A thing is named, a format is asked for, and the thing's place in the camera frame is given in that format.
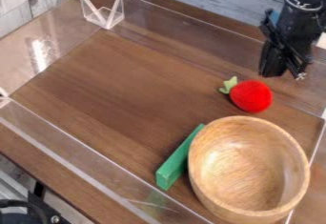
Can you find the green rectangular block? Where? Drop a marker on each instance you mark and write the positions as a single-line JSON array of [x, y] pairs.
[[175, 165]]

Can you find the clear acrylic corner bracket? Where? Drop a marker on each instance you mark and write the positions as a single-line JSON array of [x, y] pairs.
[[104, 17]]

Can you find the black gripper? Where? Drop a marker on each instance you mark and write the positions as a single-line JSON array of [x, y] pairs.
[[290, 31]]

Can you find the clear acrylic left wall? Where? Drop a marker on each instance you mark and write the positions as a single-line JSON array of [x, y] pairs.
[[35, 45]]

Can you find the clear acrylic front wall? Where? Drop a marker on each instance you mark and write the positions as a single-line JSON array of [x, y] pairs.
[[96, 186]]

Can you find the red felt ball with leaf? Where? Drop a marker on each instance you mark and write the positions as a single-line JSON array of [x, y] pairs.
[[250, 95]]

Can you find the clear acrylic wall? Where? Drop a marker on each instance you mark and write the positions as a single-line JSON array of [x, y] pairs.
[[96, 186], [35, 45], [222, 51]]

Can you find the wooden bowl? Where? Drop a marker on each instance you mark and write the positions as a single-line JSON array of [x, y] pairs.
[[249, 170]]

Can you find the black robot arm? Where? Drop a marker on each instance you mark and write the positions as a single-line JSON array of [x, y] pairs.
[[310, 4]]

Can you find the clear acrylic back wall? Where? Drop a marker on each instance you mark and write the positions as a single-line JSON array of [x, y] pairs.
[[222, 51]]

